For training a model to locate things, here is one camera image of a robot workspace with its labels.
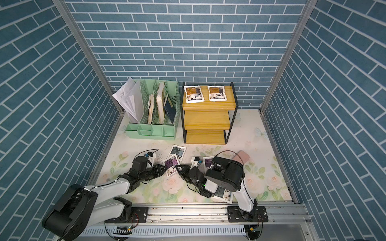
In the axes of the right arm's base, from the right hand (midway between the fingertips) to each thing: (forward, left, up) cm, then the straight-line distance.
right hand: (175, 168), depth 86 cm
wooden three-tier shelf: (+25, -17, +14) cm, 34 cm away
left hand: (0, +4, -2) cm, 4 cm away
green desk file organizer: (+26, +28, 0) cm, 38 cm away
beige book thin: (+33, +20, +17) cm, 42 cm away
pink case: (+13, -42, -4) cm, 44 cm away
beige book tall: (+33, +13, +20) cm, 41 cm away
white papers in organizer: (+30, +29, +26) cm, 50 cm away
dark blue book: (+41, +11, +7) cm, 43 cm away
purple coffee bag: (+4, +4, -2) cm, 6 cm away
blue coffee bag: (+13, 0, -3) cm, 13 cm away
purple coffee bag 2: (+7, -18, -3) cm, 20 cm away
